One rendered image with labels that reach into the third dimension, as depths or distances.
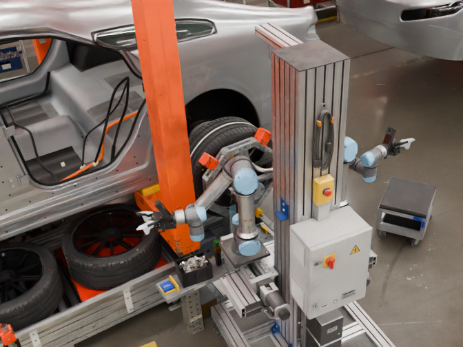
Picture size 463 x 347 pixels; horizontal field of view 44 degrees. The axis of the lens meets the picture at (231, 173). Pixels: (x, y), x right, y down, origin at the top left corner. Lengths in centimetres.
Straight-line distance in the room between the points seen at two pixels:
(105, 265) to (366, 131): 320
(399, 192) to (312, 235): 192
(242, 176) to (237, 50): 133
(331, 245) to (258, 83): 169
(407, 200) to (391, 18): 197
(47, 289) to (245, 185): 158
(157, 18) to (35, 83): 255
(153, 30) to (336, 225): 130
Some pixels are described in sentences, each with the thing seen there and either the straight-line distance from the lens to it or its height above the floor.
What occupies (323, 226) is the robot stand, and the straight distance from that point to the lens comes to 281.
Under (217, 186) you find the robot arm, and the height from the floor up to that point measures 130.
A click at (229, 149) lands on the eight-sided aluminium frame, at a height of 112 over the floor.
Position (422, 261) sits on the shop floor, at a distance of 453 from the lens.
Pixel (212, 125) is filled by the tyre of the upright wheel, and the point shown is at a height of 117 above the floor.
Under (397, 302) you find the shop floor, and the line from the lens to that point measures 421.
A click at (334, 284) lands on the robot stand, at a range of 293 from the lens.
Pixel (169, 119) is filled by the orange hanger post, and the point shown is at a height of 151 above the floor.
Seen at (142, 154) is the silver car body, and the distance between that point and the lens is 387.
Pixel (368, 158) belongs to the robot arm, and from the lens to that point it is 329.
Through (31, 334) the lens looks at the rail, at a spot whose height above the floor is 36.
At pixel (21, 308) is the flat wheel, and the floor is 48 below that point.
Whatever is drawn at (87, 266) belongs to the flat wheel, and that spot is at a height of 49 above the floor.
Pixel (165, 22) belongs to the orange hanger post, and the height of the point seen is 205.
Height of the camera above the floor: 304
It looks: 35 degrees down
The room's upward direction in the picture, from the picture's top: 4 degrees counter-clockwise
